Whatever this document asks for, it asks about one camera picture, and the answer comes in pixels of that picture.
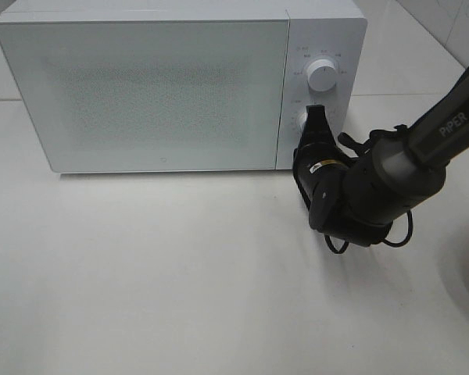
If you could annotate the white lower microwave knob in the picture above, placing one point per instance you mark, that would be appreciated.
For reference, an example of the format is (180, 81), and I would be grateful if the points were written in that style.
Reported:
(301, 121)

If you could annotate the white microwave oven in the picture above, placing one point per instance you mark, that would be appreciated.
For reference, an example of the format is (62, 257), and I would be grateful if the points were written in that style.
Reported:
(334, 29)

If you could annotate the white microwave door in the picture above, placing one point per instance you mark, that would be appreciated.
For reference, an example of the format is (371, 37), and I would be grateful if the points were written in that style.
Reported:
(139, 97)

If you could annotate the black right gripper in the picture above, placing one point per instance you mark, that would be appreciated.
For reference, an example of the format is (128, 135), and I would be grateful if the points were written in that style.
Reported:
(317, 160)

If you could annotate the white microwave knob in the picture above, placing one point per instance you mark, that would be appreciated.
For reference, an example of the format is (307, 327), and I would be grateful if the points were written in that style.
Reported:
(322, 74)
(301, 121)

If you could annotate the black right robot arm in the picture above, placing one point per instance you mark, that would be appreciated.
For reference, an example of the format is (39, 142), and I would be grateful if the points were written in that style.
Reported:
(363, 193)

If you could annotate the white upper microwave knob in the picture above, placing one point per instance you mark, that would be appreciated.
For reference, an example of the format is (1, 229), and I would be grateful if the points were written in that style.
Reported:
(322, 74)

